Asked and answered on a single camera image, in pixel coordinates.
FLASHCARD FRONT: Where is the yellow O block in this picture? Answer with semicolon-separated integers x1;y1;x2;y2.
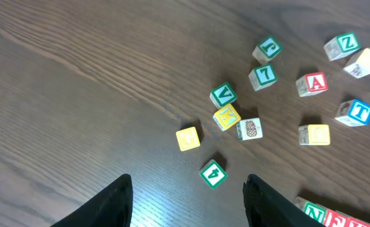
299;124;331;146

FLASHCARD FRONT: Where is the green 4 block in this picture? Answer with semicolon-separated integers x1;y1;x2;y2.
200;160;227;189

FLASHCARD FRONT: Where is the yellow G block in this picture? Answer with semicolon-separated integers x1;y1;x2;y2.
176;127;200;151

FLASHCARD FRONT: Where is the yellow block top row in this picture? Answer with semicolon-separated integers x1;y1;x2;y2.
343;48;370;79

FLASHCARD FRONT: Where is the green 7 block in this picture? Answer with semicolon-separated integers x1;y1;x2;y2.
248;64;278;91

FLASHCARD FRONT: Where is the green J block left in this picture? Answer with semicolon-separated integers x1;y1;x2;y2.
252;35;283;65

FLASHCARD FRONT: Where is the green Z block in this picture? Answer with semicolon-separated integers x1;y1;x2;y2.
324;32;361;61

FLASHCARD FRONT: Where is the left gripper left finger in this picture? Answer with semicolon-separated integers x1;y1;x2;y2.
51;174;133;227

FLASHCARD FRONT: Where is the plain pineapple block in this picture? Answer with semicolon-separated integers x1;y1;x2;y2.
236;117;263;141

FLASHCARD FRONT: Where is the green N block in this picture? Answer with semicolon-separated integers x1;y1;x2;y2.
294;197;326;224

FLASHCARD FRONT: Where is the red E block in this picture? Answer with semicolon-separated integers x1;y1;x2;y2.
323;209;350;227

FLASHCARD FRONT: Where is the blue T block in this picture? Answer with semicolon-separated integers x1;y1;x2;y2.
335;99;370;127

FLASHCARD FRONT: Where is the red A block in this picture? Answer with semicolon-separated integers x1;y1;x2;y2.
296;72;328;97

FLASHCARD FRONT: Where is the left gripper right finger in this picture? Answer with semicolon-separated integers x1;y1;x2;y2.
242;174;323;227

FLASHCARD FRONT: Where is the yellow K block left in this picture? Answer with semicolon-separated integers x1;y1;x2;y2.
213;103;241;131

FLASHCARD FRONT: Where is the green V block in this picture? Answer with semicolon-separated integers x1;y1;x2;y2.
210;82;237;109

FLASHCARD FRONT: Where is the red U block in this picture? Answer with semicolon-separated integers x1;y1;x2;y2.
347;216;370;227

